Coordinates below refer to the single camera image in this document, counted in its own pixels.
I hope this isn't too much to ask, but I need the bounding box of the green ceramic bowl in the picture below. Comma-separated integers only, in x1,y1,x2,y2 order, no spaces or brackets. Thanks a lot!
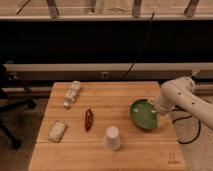
130,99,158,130

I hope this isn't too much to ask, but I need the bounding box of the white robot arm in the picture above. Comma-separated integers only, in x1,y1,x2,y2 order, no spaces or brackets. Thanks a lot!
154,77,213,130

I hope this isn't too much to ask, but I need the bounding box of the white paper cup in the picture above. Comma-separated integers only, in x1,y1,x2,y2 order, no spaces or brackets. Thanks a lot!
103,126,121,150

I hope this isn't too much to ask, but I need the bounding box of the dark red chili pepper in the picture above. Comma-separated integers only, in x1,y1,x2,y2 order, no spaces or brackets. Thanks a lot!
85,109,93,132

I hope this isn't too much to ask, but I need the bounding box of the white plastic bottle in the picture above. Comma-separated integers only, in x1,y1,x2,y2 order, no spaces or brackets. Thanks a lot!
63,81,81,109

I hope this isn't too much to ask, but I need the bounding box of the white rectangular sponge block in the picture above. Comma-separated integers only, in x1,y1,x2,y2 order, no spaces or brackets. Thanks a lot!
47,122,67,142

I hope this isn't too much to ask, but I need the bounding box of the black office chair base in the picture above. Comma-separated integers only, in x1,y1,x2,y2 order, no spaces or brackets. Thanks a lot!
0,64,36,150

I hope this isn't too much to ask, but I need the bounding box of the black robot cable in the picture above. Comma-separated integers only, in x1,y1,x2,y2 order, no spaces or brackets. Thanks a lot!
171,106,202,145

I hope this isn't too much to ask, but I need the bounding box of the black hanging cable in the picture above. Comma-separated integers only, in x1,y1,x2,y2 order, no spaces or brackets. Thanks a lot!
119,11,156,82

